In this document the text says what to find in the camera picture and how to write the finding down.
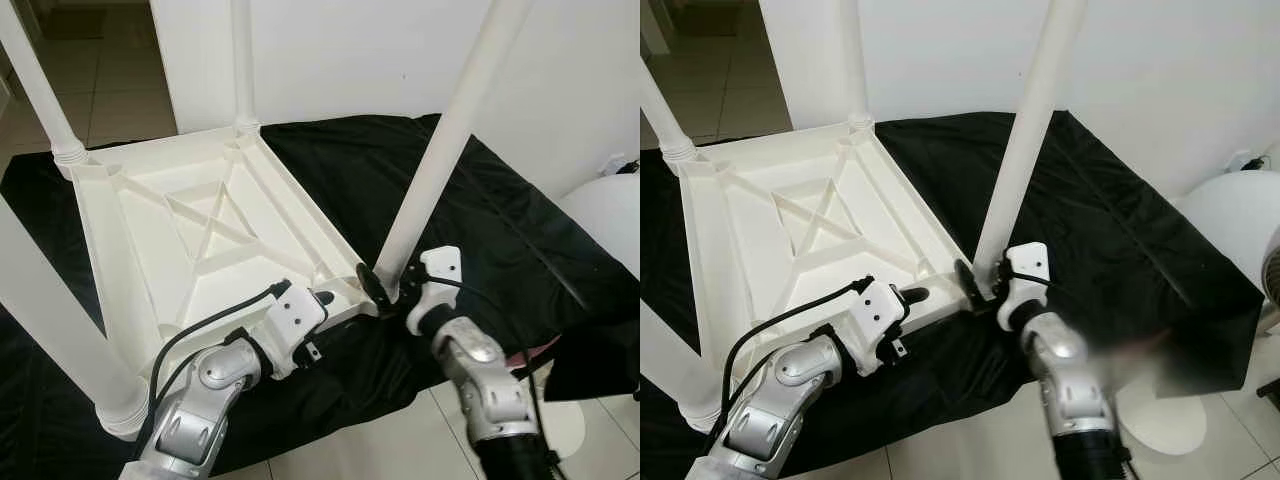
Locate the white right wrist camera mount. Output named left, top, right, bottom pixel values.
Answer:
left=995, top=242, right=1051, bottom=331
left=408, top=245, right=463, bottom=336

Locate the white door frame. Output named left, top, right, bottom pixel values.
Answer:
left=645, top=0, right=683, bottom=56

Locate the black cloth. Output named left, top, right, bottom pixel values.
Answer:
left=640, top=108, right=1266, bottom=471
left=0, top=112, right=641, bottom=476

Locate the white round fan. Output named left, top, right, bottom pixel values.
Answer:
left=560, top=172, right=641, bottom=276

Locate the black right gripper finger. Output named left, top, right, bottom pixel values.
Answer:
left=357, top=262, right=396, bottom=313
left=953, top=258, right=986, bottom=313

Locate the white plastic table top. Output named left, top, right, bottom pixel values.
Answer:
left=60, top=120, right=391, bottom=386
left=675, top=118, right=986, bottom=376

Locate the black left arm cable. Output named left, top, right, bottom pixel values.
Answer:
left=720, top=275, right=876, bottom=441
left=145, top=280, right=293, bottom=451

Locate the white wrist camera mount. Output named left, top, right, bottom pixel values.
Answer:
left=408, top=245, right=463, bottom=336
left=995, top=242, right=1051, bottom=331
left=250, top=280, right=329, bottom=381
left=838, top=278, right=909, bottom=376

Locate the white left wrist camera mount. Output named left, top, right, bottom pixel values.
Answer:
left=838, top=278, right=909, bottom=376
left=250, top=280, right=329, bottom=381

